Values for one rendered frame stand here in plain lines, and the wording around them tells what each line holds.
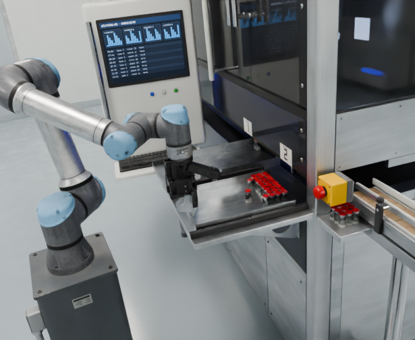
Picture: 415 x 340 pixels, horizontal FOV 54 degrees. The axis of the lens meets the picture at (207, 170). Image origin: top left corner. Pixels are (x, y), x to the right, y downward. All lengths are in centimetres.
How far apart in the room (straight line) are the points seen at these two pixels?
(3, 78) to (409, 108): 118
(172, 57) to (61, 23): 460
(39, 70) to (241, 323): 153
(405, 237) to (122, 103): 141
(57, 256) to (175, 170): 47
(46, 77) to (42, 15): 522
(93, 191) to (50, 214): 19
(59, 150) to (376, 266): 117
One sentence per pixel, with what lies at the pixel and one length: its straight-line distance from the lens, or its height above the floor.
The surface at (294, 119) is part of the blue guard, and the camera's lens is 134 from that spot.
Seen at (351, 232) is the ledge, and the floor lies 88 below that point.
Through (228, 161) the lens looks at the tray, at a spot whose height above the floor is 88.
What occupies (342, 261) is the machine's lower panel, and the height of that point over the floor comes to 67.
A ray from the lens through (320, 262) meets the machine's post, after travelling 147.
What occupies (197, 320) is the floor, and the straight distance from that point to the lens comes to 227.
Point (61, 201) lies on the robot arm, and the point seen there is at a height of 102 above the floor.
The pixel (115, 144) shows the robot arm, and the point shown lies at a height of 123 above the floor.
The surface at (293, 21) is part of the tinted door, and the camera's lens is 130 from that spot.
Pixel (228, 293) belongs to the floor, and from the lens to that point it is 239.
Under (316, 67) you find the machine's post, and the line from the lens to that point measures 119.
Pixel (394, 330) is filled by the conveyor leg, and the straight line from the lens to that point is 151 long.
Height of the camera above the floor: 159
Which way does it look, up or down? 25 degrees down
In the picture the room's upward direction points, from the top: 6 degrees counter-clockwise
